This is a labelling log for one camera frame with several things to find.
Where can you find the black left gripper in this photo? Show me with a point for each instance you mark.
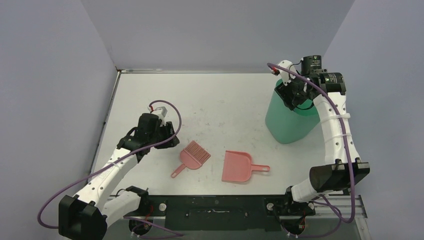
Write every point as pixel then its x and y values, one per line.
pixel 167 135

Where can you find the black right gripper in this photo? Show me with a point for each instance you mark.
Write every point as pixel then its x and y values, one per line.
pixel 294 96

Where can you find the pink hand brush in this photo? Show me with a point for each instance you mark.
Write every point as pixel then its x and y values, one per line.
pixel 193 156

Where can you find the pink plastic dustpan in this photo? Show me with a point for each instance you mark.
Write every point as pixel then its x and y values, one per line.
pixel 238 167

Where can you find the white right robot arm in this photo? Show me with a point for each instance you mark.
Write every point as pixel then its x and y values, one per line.
pixel 342 167

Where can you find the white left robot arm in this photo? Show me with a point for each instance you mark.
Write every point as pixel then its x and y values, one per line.
pixel 87 215

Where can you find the green plastic waste bin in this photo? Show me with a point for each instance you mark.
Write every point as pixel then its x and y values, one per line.
pixel 288 126

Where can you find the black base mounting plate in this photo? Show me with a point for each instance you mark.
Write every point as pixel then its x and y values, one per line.
pixel 223 212

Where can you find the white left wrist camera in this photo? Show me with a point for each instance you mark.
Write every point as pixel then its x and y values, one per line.
pixel 161 112

